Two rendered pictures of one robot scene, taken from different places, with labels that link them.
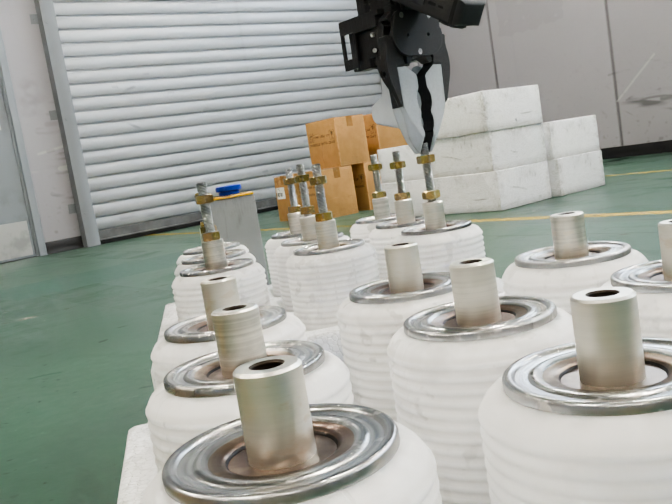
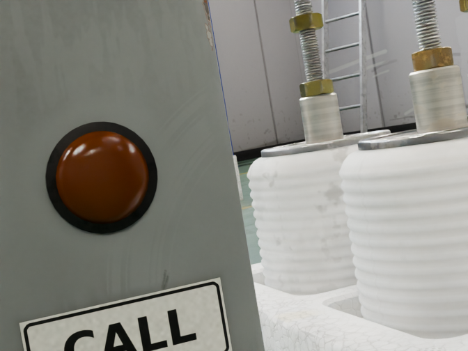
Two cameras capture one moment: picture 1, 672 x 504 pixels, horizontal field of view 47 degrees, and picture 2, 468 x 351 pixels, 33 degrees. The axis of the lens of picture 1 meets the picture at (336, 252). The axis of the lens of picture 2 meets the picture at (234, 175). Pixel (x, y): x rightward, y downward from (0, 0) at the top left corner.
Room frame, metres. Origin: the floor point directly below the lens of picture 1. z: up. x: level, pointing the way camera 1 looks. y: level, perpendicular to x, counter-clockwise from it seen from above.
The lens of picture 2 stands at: (1.19, 0.38, 0.27)
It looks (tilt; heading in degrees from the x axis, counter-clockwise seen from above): 3 degrees down; 260
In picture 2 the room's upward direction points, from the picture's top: 9 degrees counter-clockwise
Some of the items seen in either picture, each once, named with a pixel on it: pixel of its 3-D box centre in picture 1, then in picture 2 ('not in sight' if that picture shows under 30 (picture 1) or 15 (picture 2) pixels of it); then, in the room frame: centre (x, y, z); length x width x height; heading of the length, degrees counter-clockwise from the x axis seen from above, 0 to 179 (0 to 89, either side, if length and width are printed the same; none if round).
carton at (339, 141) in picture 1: (337, 142); not in sight; (4.94, -0.12, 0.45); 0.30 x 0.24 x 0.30; 37
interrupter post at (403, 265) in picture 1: (404, 269); not in sight; (0.49, -0.04, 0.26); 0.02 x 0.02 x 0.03
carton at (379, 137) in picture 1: (378, 136); not in sight; (5.16, -0.40, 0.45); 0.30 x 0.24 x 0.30; 33
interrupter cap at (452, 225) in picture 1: (436, 228); not in sight; (0.82, -0.11, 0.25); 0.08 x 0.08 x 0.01
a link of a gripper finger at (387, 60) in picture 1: (397, 65); not in sight; (0.81, -0.09, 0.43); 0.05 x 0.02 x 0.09; 128
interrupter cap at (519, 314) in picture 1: (479, 319); not in sight; (0.38, -0.06, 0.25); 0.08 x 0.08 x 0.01
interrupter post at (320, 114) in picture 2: (381, 209); (322, 123); (1.06, -0.07, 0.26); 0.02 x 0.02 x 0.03
